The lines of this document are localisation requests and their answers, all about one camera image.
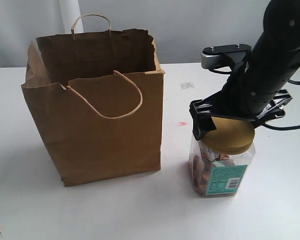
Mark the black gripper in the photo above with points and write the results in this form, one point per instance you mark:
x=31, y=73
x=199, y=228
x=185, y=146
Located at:
x=253, y=93

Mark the clear jar yellow lid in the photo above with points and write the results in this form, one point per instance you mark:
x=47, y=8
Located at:
x=219, y=160

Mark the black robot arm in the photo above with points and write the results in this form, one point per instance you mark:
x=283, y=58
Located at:
x=280, y=36

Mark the brown paper bag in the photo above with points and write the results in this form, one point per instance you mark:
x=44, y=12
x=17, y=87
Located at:
x=97, y=101

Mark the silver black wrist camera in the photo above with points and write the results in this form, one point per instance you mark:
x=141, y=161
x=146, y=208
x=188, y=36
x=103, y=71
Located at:
x=216, y=57

